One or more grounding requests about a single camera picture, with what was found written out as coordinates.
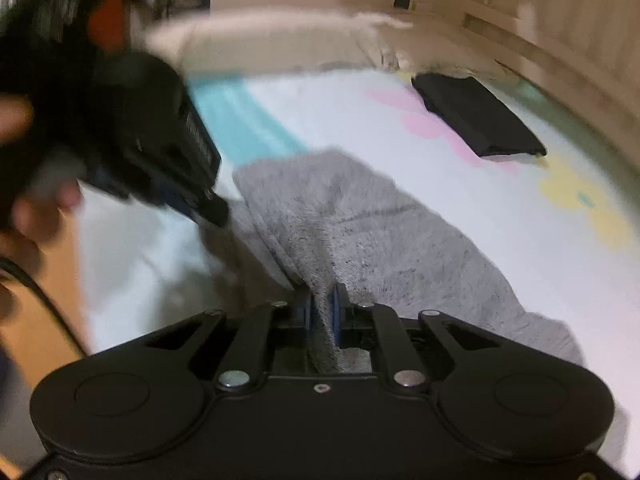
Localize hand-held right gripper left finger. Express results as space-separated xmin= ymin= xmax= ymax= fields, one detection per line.
xmin=142 ymin=292 xmax=316 ymax=391

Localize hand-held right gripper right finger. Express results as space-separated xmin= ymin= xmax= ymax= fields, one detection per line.
xmin=326 ymin=282 xmax=501 ymax=391

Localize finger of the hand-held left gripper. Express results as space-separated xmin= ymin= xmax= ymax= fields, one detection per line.
xmin=165 ymin=186 xmax=232 ymax=228

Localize grey pants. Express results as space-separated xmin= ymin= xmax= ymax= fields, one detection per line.
xmin=200 ymin=146 xmax=586 ymax=376

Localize black folded pants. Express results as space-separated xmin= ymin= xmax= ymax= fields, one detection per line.
xmin=411 ymin=72 xmax=548 ymax=158

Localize person's left hand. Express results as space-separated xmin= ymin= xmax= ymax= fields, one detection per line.
xmin=0 ymin=96 xmax=83 ymax=281

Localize cream duvet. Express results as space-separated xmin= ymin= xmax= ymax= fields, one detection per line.
xmin=145 ymin=10 xmax=416 ymax=78

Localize floral blanket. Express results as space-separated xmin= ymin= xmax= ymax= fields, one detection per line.
xmin=75 ymin=67 xmax=640 ymax=476

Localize black cable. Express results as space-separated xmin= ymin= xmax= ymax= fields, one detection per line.
xmin=0 ymin=257 xmax=88 ymax=358

